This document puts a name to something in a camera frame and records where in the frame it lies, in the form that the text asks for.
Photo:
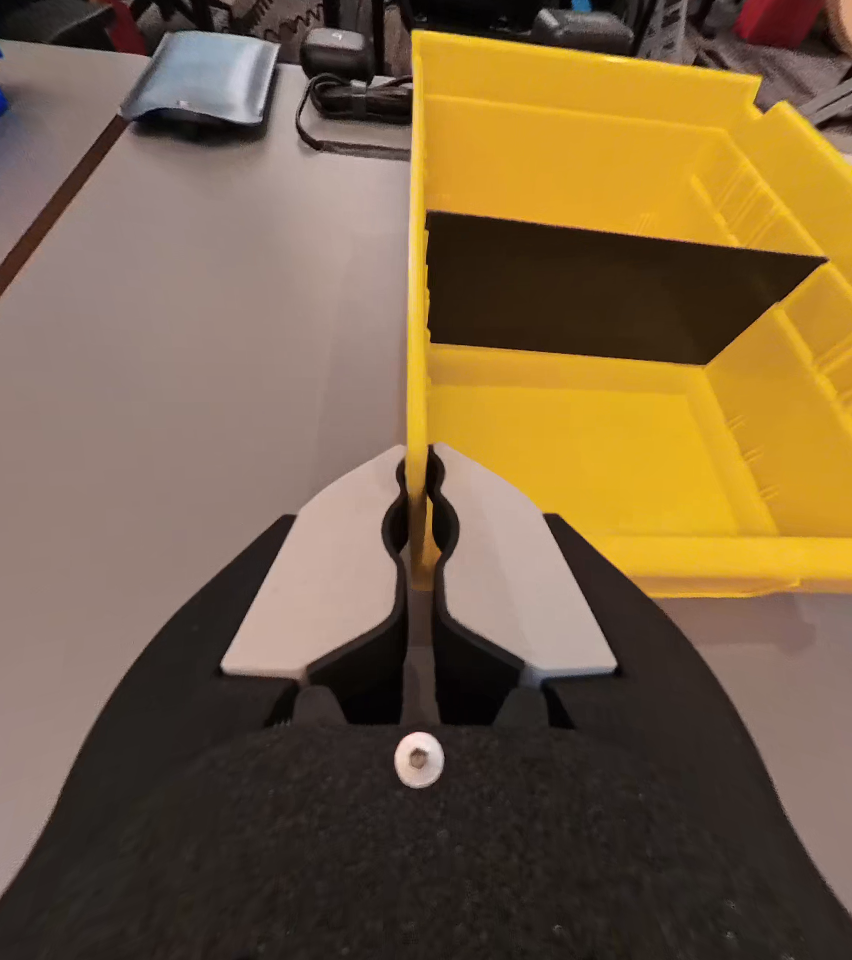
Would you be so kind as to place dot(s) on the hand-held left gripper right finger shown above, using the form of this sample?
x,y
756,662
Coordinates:
x,y
523,585

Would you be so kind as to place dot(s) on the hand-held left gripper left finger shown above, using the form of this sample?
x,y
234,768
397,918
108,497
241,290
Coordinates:
x,y
321,585

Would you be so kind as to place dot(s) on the yellow plastic bin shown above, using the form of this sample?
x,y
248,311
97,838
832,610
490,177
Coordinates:
x,y
583,450

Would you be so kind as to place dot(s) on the black bin divider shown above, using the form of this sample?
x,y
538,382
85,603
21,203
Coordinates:
x,y
583,292

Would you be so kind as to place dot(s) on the blue grey pouch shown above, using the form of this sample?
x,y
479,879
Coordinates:
x,y
200,75

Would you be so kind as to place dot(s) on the red box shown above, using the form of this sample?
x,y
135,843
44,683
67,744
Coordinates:
x,y
778,19

